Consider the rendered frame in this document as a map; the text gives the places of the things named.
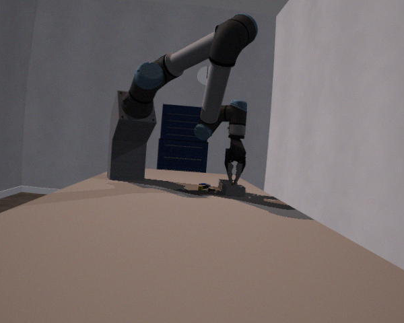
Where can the grey rack of bins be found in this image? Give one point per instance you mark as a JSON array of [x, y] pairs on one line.
[[228, 190]]

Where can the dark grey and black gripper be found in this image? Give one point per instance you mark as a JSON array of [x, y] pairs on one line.
[[229, 158]]

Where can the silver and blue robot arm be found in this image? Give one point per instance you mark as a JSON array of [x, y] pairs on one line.
[[222, 48]]

